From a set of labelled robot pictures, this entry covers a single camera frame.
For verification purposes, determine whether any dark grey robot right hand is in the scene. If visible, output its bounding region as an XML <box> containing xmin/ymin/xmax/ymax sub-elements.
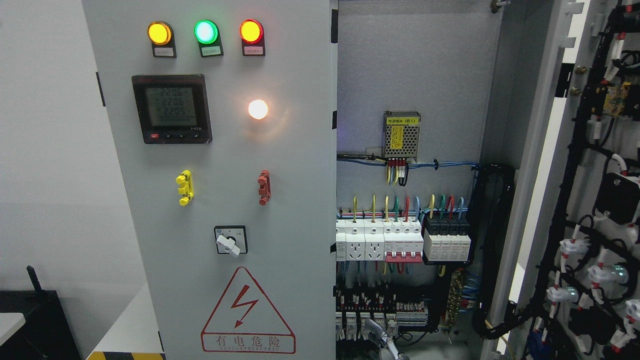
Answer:
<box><xmin>363</xmin><ymin>319</ymin><xmax>410</xmax><ymax>360</ymax></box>

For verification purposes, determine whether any grey cabinet door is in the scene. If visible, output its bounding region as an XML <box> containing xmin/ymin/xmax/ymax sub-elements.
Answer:
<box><xmin>481</xmin><ymin>0</ymin><xmax>639</xmax><ymax>360</ymax></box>
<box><xmin>82</xmin><ymin>0</ymin><xmax>338</xmax><ymax>360</ymax></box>

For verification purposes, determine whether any lower relay row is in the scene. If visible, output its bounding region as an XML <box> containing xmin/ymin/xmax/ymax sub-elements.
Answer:
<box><xmin>333</xmin><ymin>283</ymin><xmax>432</xmax><ymax>341</ymax></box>

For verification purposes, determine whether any brass ground terminal bar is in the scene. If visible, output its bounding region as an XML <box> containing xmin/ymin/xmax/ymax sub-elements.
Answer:
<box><xmin>444</xmin><ymin>268</ymin><xmax>464</xmax><ymax>330</ymax></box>

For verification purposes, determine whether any white sockets and breakers row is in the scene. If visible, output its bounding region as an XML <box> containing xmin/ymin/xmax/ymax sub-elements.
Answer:
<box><xmin>335</xmin><ymin>218</ymin><xmax>424</xmax><ymax>264</ymax></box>

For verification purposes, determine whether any black white surge protector block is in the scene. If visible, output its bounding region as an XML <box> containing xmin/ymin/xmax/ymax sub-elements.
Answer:
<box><xmin>422</xmin><ymin>215</ymin><xmax>473</xmax><ymax>265</ymax></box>

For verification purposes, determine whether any red electric hazard warning sticker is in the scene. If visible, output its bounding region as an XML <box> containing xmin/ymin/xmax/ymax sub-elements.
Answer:
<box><xmin>200</xmin><ymin>266</ymin><xmax>297</xmax><ymax>354</ymax></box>

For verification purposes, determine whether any metal mesh power supply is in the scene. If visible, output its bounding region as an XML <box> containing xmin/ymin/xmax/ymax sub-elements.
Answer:
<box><xmin>382</xmin><ymin>111</ymin><xmax>421</xmax><ymax>159</ymax></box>

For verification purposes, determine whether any white glowing indicator lamp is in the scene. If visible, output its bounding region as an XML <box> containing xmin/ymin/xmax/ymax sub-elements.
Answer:
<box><xmin>247</xmin><ymin>99</ymin><xmax>269</xmax><ymax>120</ymax></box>

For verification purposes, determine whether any black digital power meter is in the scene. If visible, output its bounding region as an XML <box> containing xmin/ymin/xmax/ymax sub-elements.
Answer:
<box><xmin>131</xmin><ymin>74</ymin><xmax>212</xmax><ymax>144</ymax></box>

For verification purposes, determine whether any black box with antenna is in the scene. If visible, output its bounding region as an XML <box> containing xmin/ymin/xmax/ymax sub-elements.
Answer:
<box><xmin>0</xmin><ymin>265</ymin><xmax>81</xmax><ymax>360</ymax></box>

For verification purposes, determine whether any red indicator lamp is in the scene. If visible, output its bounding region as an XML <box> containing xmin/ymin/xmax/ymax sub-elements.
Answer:
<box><xmin>239</xmin><ymin>18</ymin><xmax>266</xmax><ymax>57</ymax></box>

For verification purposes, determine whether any green indicator lamp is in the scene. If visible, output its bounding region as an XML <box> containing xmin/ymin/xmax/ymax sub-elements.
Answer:
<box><xmin>193</xmin><ymin>19</ymin><xmax>224</xmax><ymax>58</ymax></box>

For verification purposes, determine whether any yellow indicator lamp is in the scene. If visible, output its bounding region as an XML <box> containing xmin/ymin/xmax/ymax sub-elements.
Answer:
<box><xmin>147</xmin><ymin>21</ymin><xmax>177</xmax><ymax>59</ymax></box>

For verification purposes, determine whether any white rotary selector switch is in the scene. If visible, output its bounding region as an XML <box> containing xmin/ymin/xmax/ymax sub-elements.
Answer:
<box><xmin>214</xmin><ymin>225</ymin><xmax>249</xmax><ymax>258</ymax></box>

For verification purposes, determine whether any black wire loom right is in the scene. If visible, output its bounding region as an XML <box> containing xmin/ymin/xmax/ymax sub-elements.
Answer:
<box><xmin>471</xmin><ymin>163</ymin><xmax>517</xmax><ymax>341</ymax></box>

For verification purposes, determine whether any red terminal post block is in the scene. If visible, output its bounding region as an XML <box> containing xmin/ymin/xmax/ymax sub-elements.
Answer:
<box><xmin>257</xmin><ymin>170</ymin><xmax>272</xmax><ymax>207</ymax></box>

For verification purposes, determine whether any yellow terminal post block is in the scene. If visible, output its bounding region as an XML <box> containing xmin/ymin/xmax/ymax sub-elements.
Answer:
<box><xmin>175</xmin><ymin>170</ymin><xmax>195</xmax><ymax>207</ymax></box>

